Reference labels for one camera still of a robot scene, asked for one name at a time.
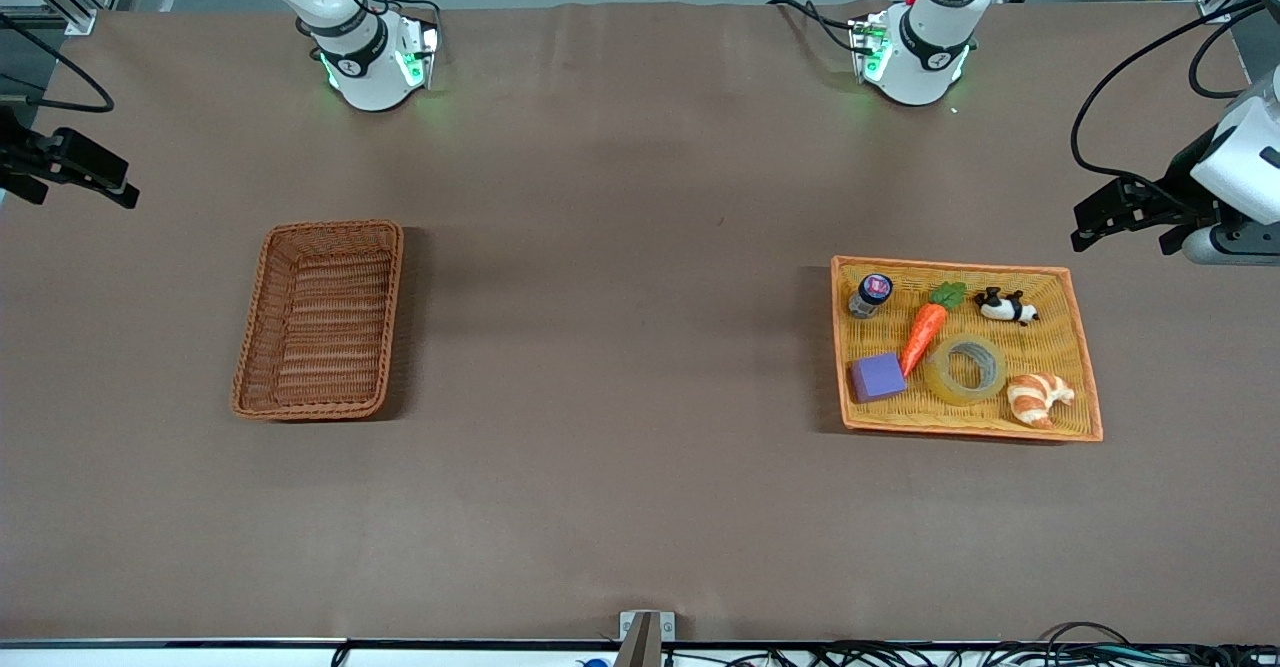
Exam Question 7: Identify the brown table cloth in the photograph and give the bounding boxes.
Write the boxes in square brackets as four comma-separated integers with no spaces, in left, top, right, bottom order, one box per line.
[0,2,1280,644]

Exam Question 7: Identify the metal bracket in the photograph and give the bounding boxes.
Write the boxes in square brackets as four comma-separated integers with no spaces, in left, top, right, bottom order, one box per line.
[618,610,677,667]

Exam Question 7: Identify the brown wicker basket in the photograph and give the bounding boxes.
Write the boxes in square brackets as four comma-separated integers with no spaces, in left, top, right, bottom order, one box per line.
[230,219,406,422]

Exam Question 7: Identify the clear yellowish tape roll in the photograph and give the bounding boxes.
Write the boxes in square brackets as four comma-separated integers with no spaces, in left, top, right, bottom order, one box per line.
[922,332,1009,407]

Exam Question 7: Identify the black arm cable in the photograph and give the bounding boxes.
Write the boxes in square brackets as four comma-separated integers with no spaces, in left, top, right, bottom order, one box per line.
[0,12,116,114]
[1070,0,1280,188]

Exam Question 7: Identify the toy croissant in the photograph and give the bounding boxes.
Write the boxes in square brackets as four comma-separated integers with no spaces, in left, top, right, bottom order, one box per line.
[1006,372,1077,430]

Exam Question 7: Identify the black base cable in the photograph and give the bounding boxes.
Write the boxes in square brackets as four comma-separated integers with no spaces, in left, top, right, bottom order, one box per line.
[768,0,861,53]

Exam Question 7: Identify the orange wicker basket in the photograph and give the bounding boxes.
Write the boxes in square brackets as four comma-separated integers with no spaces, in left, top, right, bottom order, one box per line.
[830,255,1105,444]

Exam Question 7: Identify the black white panda toy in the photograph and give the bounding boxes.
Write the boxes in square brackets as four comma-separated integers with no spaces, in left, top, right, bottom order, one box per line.
[973,286,1041,327]

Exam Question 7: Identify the orange toy carrot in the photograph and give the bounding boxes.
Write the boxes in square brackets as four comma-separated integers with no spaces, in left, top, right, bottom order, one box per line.
[898,281,969,380]

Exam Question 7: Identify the small dark-lidded jar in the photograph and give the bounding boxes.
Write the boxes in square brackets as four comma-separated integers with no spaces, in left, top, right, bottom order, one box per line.
[847,273,894,320]

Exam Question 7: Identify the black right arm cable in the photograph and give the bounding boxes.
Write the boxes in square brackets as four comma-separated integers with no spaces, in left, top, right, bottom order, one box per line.
[0,12,116,114]

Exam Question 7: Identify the purple cube block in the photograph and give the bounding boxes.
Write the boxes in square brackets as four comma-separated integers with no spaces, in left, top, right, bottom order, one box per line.
[849,351,909,405]

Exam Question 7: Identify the green-lit base connector plate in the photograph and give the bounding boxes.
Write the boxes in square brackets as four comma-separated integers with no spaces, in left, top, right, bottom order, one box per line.
[398,15,441,90]
[850,9,894,85]

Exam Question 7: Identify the black cable tangle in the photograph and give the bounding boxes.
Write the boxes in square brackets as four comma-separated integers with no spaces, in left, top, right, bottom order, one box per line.
[660,622,1280,667]

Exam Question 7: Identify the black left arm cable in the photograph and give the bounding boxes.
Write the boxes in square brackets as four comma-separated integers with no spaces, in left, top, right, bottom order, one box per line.
[1070,0,1280,188]

